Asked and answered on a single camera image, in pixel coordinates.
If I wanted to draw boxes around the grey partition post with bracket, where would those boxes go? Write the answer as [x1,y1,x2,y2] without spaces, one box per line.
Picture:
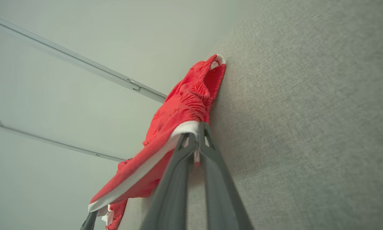
[0,13,168,104]

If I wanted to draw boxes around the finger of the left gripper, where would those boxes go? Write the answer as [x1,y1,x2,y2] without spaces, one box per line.
[80,211,98,230]

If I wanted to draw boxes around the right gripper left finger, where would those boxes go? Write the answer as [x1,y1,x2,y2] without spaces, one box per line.
[140,133,199,230]

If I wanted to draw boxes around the red shorts white stripe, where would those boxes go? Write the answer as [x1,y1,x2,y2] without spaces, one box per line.
[88,54,226,230]

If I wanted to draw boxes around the grey double partition post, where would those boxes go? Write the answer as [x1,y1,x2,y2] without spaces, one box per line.
[0,121,125,162]

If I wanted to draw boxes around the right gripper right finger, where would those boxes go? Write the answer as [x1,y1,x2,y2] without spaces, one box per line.
[198,122,254,230]

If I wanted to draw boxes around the grey fabric sofa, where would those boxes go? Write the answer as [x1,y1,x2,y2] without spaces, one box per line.
[118,0,383,230]

